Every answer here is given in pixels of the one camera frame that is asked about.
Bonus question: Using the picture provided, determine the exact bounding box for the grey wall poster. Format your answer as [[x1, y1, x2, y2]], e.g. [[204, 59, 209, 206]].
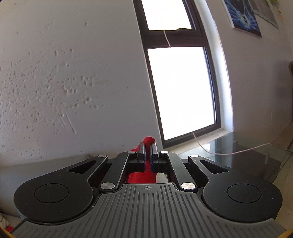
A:
[[249, 0, 279, 29]]

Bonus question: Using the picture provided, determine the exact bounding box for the glass side table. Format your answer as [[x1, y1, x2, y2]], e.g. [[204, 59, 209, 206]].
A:
[[179, 132, 291, 183]]

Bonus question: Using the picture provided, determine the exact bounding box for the blue wall poster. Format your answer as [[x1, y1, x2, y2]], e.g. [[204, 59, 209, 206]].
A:
[[222, 0, 262, 38]]

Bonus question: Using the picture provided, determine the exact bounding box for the red t-shirt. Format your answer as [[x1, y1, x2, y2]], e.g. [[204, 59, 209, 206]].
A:
[[127, 136, 168, 183]]

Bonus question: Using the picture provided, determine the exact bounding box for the white cable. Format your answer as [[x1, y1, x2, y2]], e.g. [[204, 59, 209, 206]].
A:
[[163, 29, 273, 156]]

